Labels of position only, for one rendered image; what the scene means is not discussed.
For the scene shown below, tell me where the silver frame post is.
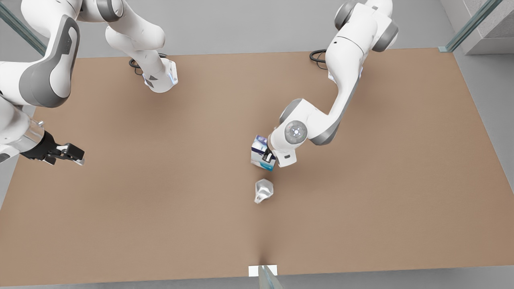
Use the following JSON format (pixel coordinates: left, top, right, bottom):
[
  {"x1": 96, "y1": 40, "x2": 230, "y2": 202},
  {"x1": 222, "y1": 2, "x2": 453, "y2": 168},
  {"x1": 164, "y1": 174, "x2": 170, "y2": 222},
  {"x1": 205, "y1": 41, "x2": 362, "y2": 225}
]
[
  {"x1": 438, "y1": 0, "x2": 503, "y2": 53},
  {"x1": 0, "y1": 3, "x2": 47, "y2": 57},
  {"x1": 258, "y1": 265, "x2": 284, "y2": 289}
]

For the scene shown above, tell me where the crumpled silver foil bag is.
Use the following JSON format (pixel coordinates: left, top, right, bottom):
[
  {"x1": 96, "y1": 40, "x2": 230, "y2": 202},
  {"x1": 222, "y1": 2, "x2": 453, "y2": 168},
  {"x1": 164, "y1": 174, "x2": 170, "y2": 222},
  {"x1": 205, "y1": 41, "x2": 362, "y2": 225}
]
[{"x1": 254, "y1": 179, "x2": 274, "y2": 204}]

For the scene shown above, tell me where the black cable loop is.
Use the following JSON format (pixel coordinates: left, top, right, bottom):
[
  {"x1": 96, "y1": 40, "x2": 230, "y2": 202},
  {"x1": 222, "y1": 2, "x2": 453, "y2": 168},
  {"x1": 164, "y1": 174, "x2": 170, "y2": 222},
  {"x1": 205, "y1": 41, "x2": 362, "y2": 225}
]
[
  {"x1": 309, "y1": 49, "x2": 328, "y2": 71},
  {"x1": 128, "y1": 53, "x2": 168, "y2": 76}
]

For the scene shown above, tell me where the white post foot plate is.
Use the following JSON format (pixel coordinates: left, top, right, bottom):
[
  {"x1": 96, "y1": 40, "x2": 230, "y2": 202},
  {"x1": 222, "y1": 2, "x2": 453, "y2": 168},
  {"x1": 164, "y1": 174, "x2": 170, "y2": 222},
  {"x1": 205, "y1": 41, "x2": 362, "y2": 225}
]
[{"x1": 248, "y1": 265, "x2": 278, "y2": 278}]

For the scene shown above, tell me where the blue and white carton box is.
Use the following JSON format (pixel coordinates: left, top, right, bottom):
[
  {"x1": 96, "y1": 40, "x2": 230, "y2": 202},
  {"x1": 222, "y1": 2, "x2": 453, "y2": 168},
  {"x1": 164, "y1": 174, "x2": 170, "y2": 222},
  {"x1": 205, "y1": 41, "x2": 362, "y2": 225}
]
[{"x1": 251, "y1": 135, "x2": 277, "y2": 172}]

